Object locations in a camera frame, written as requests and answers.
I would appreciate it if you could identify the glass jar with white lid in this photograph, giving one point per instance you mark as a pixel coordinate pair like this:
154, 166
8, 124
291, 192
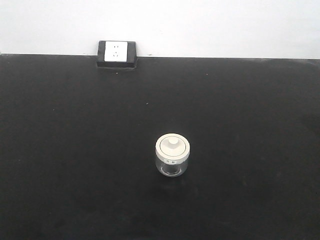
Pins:
172, 153

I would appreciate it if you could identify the white power socket black housing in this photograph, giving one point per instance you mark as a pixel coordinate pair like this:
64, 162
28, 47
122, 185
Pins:
116, 54

